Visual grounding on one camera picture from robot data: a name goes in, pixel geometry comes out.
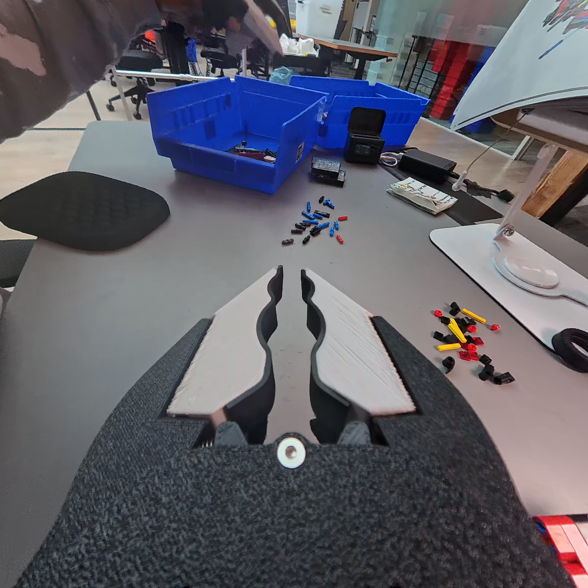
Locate black power cable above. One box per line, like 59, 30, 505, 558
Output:
452, 172, 515, 203

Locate person's left forearm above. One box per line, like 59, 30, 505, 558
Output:
0, 0, 162, 144

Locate pile of blue black pins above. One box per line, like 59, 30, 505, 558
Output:
281, 196, 349, 247

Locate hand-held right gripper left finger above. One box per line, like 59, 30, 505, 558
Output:
166, 266, 284, 445

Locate grey desk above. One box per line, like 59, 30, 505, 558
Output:
0, 120, 588, 588

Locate black mesh seat chair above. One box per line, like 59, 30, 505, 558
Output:
0, 239, 36, 288

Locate black battery case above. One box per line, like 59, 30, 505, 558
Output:
343, 107, 387, 165

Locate white plastic bag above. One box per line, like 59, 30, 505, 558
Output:
280, 34, 316, 56

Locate wooden leg side desk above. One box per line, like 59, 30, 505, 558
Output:
489, 108, 588, 226

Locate black toy tire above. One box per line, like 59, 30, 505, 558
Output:
551, 327, 588, 373

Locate white base booklet stand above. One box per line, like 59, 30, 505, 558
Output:
429, 142, 588, 355

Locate instruction booklet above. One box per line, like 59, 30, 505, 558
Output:
450, 0, 588, 132

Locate dark red brick plates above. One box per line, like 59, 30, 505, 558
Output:
225, 142, 277, 164

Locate black swivel chair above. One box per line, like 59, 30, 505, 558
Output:
202, 41, 240, 77
107, 48, 164, 120

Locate storage drawer rack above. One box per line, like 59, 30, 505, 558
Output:
400, 37, 499, 123

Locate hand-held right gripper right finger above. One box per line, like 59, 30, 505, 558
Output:
301, 269, 417, 443

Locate brick race car model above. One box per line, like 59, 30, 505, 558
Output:
533, 514, 588, 588

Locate pile of yellow red black parts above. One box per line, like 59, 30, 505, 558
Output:
433, 301, 515, 386

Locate thin white cable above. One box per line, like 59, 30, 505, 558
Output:
452, 124, 520, 192

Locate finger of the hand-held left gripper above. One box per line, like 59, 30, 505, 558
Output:
245, 0, 284, 57

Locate wooden top work table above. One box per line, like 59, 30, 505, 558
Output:
294, 32, 398, 79

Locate black desk mat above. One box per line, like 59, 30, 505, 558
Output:
381, 156, 504, 226

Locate white cooler box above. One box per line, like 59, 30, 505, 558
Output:
295, 0, 345, 40

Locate folded paper map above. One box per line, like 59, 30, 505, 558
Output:
387, 177, 459, 216

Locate blue bin with label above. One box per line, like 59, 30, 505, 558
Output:
146, 75, 328, 195

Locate blue storage bin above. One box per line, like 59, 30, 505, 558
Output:
289, 74, 432, 150

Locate black power adapter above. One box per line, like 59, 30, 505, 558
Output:
397, 148, 458, 185

